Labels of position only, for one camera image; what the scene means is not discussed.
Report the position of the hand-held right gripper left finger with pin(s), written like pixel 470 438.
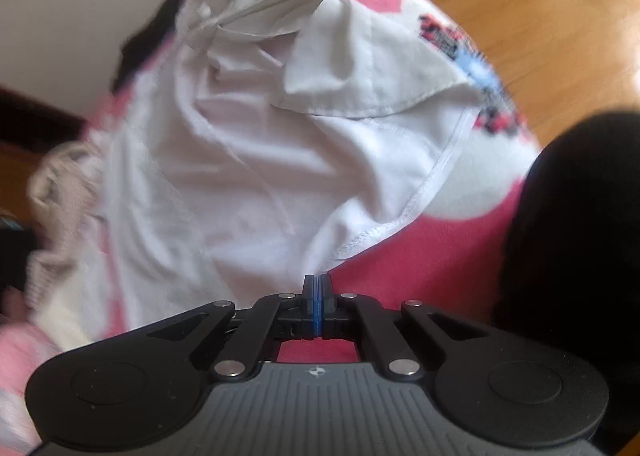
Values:
pixel 310 296

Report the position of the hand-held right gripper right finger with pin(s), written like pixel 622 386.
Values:
pixel 327 296

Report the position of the white button shirt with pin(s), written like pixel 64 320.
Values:
pixel 260 161

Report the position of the black folded clothes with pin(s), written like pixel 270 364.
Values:
pixel 145 41

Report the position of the pink floral blanket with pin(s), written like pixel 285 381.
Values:
pixel 450 261

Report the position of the white knit sweater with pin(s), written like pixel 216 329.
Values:
pixel 65 321

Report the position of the person's dark clothing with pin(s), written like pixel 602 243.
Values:
pixel 575 236

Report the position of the pink checkered cloth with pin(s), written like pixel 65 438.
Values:
pixel 65 196

